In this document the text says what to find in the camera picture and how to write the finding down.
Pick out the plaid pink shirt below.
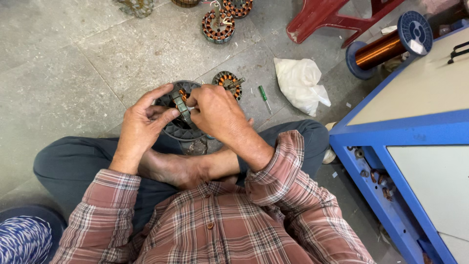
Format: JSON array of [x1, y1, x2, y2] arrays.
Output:
[[51, 130, 376, 264]]

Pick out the blue white patterned cushion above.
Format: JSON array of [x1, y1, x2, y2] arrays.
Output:
[[0, 216, 53, 264]]

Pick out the copper wire spool blue flanges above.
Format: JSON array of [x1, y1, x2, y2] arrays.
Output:
[[345, 10, 434, 81]]

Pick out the round metal stator core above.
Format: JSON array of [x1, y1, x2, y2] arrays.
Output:
[[170, 0, 201, 9]]

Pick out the black round plastic tray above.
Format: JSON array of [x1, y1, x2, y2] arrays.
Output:
[[154, 80, 210, 142]]

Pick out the red plastic stool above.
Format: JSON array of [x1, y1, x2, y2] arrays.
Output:
[[286, 0, 405, 49]]

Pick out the wound copper stator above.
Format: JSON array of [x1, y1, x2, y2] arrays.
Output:
[[222, 0, 254, 19]]

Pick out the shiny metal motor part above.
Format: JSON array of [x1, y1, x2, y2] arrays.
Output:
[[115, 0, 155, 18]]

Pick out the white slipper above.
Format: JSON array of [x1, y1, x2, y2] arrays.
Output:
[[322, 122, 338, 165]]

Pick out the black metal handle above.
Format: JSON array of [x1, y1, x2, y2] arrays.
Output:
[[447, 41, 469, 65]]

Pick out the white plastic bag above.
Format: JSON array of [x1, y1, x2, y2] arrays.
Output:
[[273, 57, 332, 117]]

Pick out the motor stator with copper windings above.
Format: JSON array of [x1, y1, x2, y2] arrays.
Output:
[[171, 89, 198, 130]]

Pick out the dark grey trousers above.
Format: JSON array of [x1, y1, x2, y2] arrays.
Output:
[[33, 119, 330, 235]]

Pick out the wound stator with shaft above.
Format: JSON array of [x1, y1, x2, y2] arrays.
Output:
[[212, 71, 246, 102]]

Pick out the person's right hand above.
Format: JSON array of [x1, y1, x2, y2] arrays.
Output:
[[186, 84, 254, 148]]

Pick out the blue coil winding machine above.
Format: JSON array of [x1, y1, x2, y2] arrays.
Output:
[[328, 20, 469, 264]]

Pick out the wound stator with white wires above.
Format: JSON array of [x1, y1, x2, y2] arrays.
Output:
[[201, 1, 236, 45]]

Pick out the green handled screwdriver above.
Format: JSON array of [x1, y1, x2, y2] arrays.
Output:
[[258, 85, 273, 115]]

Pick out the person's left hand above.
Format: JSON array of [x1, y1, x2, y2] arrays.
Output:
[[109, 83, 181, 165]]

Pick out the person's bare foot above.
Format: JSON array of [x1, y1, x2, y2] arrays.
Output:
[[138, 147, 240, 190]]

